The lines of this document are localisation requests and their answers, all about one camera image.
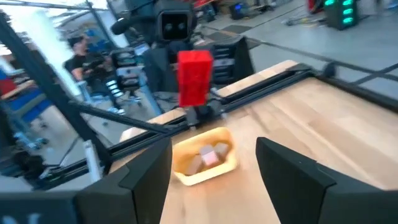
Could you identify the person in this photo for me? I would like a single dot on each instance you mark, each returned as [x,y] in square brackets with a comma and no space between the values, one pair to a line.
[77,62]

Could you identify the plain wooden block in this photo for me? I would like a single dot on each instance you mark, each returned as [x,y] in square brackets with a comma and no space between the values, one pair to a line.
[222,150]
[210,158]
[194,165]

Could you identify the black drawer unit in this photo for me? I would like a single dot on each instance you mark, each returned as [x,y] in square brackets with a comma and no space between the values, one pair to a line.
[236,59]

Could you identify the red toy brick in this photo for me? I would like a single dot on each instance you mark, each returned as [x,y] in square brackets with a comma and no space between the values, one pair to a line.
[194,77]

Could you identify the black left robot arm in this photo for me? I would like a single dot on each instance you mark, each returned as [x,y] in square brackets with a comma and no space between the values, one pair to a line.
[143,21]

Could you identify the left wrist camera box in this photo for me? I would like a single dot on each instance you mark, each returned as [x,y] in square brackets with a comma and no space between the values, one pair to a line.
[174,26]

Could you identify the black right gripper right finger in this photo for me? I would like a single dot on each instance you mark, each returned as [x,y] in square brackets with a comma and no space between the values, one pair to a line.
[298,186]

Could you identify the black device with green lights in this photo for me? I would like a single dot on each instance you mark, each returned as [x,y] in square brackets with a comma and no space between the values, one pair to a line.
[340,15]

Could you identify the black aluminium table frame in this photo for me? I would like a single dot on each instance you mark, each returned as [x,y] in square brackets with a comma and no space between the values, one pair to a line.
[46,82]

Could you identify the yellow plastic bin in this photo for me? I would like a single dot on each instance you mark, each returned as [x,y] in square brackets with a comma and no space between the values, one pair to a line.
[182,155]

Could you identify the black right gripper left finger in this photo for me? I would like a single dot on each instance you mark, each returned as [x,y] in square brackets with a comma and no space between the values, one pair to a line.
[136,199]

